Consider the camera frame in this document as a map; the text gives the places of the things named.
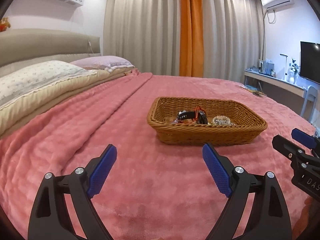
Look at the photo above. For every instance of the books on desk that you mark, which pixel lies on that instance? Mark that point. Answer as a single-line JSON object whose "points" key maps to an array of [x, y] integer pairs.
{"points": [[266, 67]]}

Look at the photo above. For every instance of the items on bed edge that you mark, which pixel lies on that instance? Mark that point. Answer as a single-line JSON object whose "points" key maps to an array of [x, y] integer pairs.
{"points": [[252, 91]]}

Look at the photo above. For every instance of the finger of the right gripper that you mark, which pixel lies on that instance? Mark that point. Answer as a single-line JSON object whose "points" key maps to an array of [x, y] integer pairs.
{"points": [[309, 141], [288, 149]]}

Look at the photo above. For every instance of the orange plush toy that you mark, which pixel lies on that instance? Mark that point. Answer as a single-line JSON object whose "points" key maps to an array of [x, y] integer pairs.
{"points": [[4, 24]]}

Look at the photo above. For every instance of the brown wicker basket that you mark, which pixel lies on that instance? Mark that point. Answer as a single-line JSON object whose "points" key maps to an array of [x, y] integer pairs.
{"points": [[192, 121]]}

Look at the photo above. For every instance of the black wrist watch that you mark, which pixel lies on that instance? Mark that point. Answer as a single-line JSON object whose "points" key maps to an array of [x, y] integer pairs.
{"points": [[199, 116]]}

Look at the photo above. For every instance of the light blue chair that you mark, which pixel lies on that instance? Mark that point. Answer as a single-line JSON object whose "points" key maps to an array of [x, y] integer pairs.
{"points": [[310, 94]]}

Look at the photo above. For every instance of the white floral pillow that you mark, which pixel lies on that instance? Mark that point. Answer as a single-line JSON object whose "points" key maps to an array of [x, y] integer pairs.
{"points": [[37, 76]]}

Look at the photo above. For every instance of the white desk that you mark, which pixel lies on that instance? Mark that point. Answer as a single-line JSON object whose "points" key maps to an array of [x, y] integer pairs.
{"points": [[295, 89]]}

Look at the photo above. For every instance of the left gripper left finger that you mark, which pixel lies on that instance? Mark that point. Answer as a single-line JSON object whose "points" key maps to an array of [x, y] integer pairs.
{"points": [[50, 218]]}

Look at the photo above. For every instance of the lilac pillow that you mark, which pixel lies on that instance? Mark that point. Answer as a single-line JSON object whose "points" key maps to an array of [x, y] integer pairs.
{"points": [[108, 63]]}

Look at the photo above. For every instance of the orange curtain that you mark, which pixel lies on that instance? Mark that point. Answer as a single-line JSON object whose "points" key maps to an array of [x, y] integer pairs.
{"points": [[191, 39]]}

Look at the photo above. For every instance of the black television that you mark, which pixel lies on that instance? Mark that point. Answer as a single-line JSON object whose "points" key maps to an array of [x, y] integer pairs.
{"points": [[310, 61]]}

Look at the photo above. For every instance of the white vase with flowers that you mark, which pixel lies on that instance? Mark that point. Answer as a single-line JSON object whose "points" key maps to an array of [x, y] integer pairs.
{"points": [[293, 72]]}

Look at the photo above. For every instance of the beige curtains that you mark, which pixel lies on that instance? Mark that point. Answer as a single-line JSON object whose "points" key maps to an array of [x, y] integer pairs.
{"points": [[147, 33]]}

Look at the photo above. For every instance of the white desk lamp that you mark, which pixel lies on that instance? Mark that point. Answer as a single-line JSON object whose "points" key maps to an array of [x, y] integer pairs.
{"points": [[285, 68]]}

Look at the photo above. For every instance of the pink plush bed blanket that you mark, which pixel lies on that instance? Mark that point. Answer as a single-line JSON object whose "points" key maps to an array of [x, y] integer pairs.
{"points": [[154, 189]]}

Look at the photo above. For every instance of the cream folded quilt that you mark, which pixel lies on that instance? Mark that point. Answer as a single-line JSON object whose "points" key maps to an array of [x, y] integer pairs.
{"points": [[19, 112]]}

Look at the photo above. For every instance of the beige padded headboard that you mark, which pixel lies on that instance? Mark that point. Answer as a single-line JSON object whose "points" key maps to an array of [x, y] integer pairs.
{"points": [[23, 47]]}

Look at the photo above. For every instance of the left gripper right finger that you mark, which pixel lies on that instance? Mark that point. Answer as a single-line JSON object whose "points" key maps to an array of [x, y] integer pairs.
{"points": [[269, 217]]}

